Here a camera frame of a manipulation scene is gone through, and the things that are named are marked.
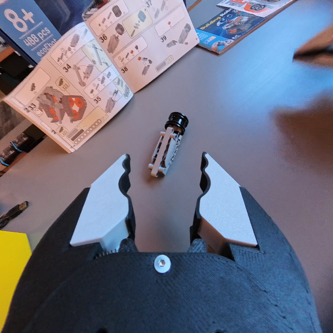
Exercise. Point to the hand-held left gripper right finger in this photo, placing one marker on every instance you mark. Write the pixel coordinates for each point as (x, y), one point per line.
(223, 210)

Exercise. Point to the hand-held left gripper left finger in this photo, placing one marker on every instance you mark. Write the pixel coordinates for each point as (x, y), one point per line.
(104, 208)

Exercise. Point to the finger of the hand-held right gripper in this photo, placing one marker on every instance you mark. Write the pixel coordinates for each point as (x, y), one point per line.
(320, 44)

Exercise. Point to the grey toy brick assembly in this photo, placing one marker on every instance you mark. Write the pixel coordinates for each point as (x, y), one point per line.
(166, 153)

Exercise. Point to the orange and white booklet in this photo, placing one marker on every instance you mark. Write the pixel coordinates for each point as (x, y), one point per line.
(255, 6)

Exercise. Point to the blue cover booklet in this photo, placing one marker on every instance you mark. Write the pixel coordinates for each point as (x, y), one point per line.
(223, 31)

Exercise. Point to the yellow box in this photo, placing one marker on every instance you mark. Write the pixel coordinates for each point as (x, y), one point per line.
(11, 270)

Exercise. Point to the open instruction booklet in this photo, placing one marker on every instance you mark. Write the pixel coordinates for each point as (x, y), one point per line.
(104, 65)

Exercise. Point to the blue robot kit box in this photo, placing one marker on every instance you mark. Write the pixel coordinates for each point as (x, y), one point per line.
(26, 31)

